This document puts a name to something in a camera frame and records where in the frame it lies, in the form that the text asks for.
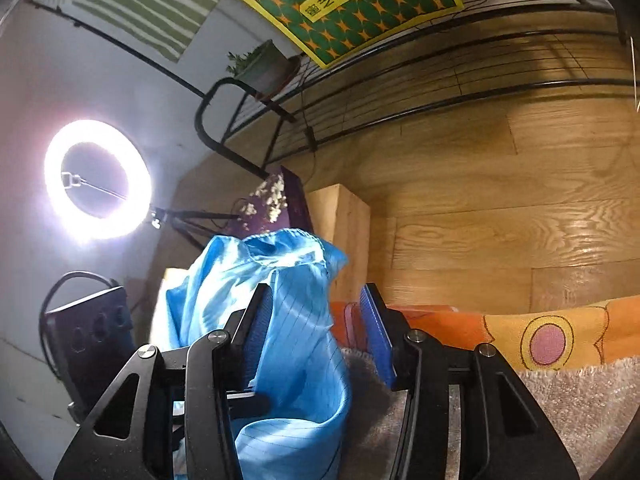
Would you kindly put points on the small potted plant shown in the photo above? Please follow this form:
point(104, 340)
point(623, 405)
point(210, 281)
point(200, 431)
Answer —
point(262, 67)

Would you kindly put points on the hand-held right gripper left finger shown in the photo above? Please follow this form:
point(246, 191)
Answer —
point(257, 345)

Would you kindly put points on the beige plaid blanket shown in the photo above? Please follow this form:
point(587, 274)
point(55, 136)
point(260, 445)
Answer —
point(575, 410)

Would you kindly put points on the colourful printed bed sheet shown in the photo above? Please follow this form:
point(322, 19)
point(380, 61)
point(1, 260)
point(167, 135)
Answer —
point(500, 335)

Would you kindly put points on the light blue jacket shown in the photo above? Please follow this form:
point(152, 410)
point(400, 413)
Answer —
point(295, 360)

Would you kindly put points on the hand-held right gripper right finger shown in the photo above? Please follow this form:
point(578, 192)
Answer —
point(377, 335)

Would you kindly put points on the black metal clothes rack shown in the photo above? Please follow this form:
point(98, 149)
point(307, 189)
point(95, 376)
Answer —
point(199, 120)

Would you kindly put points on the green and yellow patterned box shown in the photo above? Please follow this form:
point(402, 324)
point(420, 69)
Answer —
point(350, 10)

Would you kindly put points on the green striped wall hanging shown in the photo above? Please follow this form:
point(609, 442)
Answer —
point(140, 5)

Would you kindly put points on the light wooden block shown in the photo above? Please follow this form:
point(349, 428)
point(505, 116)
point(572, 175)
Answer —
point(345, 240)

